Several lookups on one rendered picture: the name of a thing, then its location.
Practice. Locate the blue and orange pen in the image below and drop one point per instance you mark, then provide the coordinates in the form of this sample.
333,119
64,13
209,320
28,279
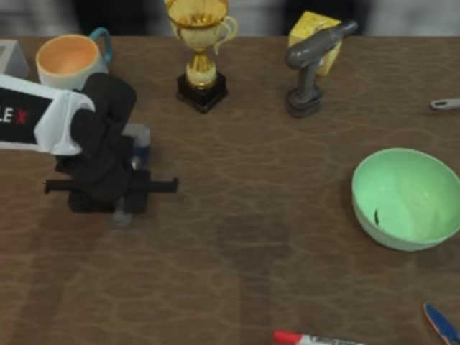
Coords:
440,323

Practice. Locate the small grey blue object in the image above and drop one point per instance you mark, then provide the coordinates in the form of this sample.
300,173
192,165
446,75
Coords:
142,143

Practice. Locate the grey white box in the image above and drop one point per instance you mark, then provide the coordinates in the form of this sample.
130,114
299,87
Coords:
10,57

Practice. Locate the grey toy drill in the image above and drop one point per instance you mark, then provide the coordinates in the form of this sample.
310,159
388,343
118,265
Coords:
305,75

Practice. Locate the green bowl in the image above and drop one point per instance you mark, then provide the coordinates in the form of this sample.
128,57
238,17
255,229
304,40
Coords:
406,201

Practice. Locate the red and white marker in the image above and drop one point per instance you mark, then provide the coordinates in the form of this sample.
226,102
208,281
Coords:
309,338

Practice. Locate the gold trophy on black base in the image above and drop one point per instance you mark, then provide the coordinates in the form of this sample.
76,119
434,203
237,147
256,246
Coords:
202,54

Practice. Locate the yellow sponge block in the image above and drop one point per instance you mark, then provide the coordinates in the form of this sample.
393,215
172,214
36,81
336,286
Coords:
316,32

